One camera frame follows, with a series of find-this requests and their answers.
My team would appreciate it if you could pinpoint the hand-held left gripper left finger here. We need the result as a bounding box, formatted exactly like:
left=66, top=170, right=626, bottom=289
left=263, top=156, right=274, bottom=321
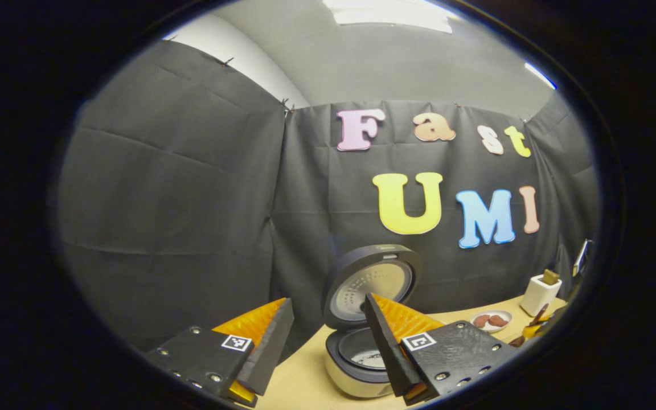
left=145, top=297, right=296, bottom=408

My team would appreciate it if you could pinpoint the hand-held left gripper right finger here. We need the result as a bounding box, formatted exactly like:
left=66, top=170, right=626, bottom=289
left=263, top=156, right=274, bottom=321
left=362, top=293, right=519, bottom=407

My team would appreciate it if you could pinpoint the white rice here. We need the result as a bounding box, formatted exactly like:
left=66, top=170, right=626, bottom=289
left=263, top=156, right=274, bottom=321
left=356, top=350, right=387, bottom=370

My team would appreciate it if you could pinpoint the white chopstick holder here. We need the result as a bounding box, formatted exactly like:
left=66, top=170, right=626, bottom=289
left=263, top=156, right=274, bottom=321
left=519, top=274, right=563, bottom=318

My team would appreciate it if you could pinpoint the dark grey rice cooker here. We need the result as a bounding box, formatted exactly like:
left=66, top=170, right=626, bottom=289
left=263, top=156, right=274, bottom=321
left=322, top=243, right=423, bottom=400

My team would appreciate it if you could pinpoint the round white plate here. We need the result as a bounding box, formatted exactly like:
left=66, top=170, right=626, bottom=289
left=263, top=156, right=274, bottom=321
left=470, top=309, right=513, bottom=334

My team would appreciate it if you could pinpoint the black backdrop cloth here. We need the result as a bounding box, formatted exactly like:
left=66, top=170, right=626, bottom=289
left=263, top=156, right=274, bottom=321
left=55, top=40, right=599, bottom=365

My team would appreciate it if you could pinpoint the large ceiling light panel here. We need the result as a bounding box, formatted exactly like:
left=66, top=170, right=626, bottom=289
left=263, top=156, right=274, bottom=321
left=322, top=0, right=455, bottom=34

